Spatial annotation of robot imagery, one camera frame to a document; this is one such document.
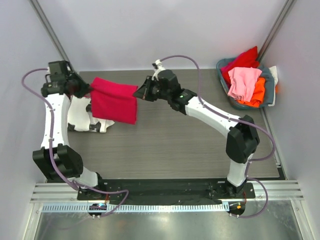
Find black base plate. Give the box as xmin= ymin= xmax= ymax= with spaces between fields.
xmin=77 ymin=178 xmax=256 ymax=206

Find crimson t shirt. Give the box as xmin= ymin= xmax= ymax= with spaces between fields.
xmin=90 ymin=77 xmax=138 ymax=125

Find folded white t shirt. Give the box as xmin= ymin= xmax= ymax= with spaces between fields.
xmin=67 ymin=96 xmax=115 ymax=133

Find left aluminium frame post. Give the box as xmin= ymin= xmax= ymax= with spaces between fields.
xmin=28 ymin=0 xmax=70 ymax=62

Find right aluminium frame post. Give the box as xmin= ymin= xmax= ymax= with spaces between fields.
xmin=257 ymin=0 xmax=297 ymax=62

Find orange t shirt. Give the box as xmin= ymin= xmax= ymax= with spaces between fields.
xmin=237 ymin=77 xmax=266 ymax=108

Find slotted cable duct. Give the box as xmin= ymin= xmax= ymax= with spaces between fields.
xmin=41 ymin=202 xmax=229 ymax=214

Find pink t shirt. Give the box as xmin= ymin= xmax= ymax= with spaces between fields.
xmin=227 ymin=67 xmax=262 ymax=102

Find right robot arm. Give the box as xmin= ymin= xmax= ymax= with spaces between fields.
xmin=133 ymin=70 xmax=260 ymax=198

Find white cloth in basket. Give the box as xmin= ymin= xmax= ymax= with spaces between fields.
xmin=268 ymin=65 xmax=279 ymax=86

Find red t shirt in basket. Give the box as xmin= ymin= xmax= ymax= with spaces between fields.
xmin=220 ymin=46 xmax=260 ymax=87

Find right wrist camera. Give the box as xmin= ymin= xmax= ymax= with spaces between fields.
xmin=151 ymin=59 xmax=166 ymax=81

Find blue laundry basket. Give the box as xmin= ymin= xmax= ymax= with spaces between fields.
xmin=216 ymin=57 xmax=276 ymax=110

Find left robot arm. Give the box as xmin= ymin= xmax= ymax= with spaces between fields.
xmin=32 ymin=60 xmax=106 ymax=200

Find aluminium frame post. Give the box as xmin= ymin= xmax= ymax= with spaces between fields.
xmin=257 ymin=0 xmax=297 ymax=62
xmin=28 ymin=0 xmax=70 ymax=62

